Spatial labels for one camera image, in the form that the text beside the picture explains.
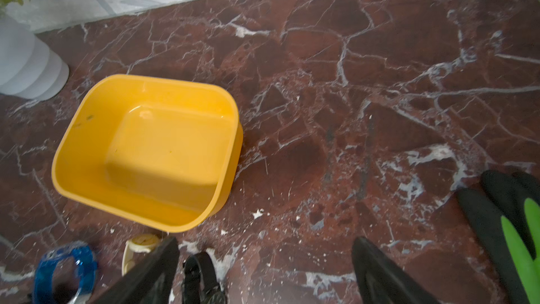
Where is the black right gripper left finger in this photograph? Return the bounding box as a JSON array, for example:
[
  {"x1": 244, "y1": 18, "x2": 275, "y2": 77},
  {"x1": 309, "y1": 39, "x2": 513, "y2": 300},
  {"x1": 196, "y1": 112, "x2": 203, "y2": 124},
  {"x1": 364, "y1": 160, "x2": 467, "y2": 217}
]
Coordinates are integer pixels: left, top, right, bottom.
[{"x1": 94, "y1": 236, "x2": 179, "y2": 303}]

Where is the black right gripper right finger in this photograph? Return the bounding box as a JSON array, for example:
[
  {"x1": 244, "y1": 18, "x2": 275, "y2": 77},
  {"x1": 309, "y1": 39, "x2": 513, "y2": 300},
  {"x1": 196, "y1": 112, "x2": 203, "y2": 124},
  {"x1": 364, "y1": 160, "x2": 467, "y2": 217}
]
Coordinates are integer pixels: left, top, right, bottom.
[{"x1": 352, "y1": 237, "x2": 438, "y2": 303}]

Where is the yellow plastic storage box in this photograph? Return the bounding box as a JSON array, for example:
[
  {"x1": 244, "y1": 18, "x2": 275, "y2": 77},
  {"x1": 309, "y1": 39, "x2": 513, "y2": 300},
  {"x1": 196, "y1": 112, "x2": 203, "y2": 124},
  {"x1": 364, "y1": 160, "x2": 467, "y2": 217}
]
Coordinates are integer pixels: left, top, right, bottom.
[{"x1": 51, "y1": 75, "x2": 243, "y2": 233}]

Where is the cream strap watch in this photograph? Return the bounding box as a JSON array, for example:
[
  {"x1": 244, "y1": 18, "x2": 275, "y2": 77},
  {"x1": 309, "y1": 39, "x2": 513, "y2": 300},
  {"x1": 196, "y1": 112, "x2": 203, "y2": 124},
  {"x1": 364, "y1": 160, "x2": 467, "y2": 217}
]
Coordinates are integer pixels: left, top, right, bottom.
[{"x1": 122, "y1": 234, "x2": 161, "y2": 276}]

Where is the green and black work glove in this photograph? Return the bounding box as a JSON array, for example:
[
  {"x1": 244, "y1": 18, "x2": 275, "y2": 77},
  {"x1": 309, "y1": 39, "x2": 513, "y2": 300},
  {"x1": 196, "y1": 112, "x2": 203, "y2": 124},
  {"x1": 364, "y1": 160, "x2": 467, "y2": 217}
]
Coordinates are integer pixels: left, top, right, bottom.
[{"x1": 456, "y1": 170, "x2": 539, "y2": 303}]

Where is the white ribbed flower pot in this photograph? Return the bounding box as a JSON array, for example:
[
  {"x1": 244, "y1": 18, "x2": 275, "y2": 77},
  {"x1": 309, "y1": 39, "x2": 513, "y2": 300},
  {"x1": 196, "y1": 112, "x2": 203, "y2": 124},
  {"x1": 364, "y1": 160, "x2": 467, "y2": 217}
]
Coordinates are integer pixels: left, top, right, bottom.
[{"x1": 1, "y1": 15, "x2": 69, "y2": 101}]

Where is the translucent blue watch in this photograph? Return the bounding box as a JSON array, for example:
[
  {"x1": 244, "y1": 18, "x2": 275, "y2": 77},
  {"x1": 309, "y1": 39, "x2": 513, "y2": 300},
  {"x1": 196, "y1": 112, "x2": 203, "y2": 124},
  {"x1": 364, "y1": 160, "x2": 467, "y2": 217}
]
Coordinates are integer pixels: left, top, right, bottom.
[{"x1": 32, "y1": 241, "x2": 98, "y2": 303}]

